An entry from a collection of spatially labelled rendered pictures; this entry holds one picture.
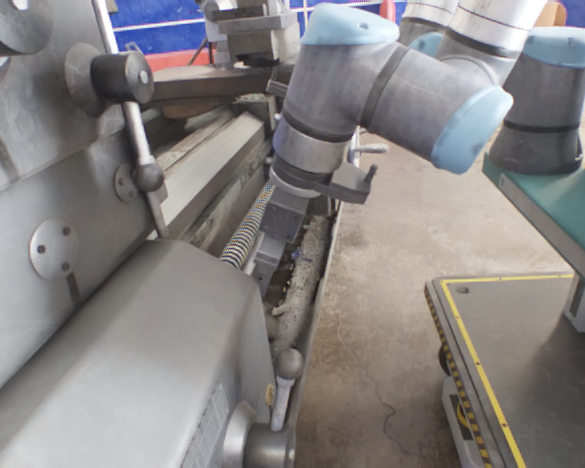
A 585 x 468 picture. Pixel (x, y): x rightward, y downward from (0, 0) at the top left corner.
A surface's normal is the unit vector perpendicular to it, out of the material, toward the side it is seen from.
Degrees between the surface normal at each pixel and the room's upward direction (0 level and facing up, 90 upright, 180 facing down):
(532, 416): 0
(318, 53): 84
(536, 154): 70
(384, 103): 88
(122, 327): 32
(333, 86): 98
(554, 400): 0
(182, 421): 38
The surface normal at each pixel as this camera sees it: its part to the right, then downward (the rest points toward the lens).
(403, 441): -0.10, -0.87
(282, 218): -0.21, 0.59
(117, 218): 0.98, 0.02
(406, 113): -0.45, 0.44
